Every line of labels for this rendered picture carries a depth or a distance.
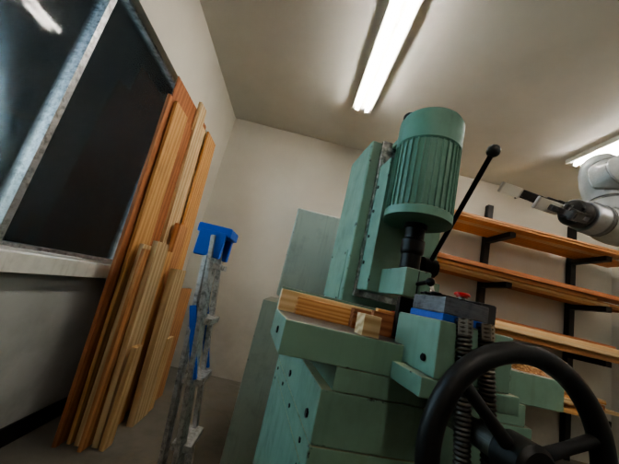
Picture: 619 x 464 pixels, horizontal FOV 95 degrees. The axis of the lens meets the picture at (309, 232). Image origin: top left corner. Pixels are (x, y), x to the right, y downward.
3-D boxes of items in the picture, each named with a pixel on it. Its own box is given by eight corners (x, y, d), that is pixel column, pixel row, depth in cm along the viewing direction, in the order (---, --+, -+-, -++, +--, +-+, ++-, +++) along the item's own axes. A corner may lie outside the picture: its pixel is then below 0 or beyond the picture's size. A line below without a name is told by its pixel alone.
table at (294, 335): (281, 370, 39) (291, 326, 41) (268, 332, 69) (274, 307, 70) (624, 438, 48) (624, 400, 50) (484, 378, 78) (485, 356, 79)
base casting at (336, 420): (306, 446, 47) (319, 387, 49) (276, 356, 103) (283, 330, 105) (531, 481, 54) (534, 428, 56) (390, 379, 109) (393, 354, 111)
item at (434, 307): (442, 319, 47) (446, 286, 48) (406, 313, 57) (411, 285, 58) (509, 337, 48) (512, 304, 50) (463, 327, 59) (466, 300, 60)
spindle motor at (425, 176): (402, 208, 67) (422, 96, 73) (372, 223, 84) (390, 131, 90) (468, 227, 69) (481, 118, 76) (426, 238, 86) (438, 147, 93)
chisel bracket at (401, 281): (401, 301, 67) (406, 266, 69) (376, 297, 80) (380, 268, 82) (428, 308, 68) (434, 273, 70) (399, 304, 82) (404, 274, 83)
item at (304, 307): (295, 314, 66) (298, 296, 66) (294, 313, 67) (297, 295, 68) (521, 365, 75) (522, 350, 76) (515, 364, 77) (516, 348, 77)
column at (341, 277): (327, 352, 84) (371, 138, 99) (311, 338, 106) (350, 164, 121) (396, 366, 87) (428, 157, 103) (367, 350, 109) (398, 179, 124)
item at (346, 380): (332, 390, 49) (336, 366, 50) (308, 358, 70) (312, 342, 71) (524, 427, 55) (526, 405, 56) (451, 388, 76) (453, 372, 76)
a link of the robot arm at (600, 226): (573, 228, 86) (556, 223, 85) (594, 201, 82) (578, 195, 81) (601, 242, 77) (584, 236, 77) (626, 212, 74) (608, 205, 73)
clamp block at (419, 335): (430, 378, 43) (438, 319, 45) (389, 356, 57) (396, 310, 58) (512, 396, 46) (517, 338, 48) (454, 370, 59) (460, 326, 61)
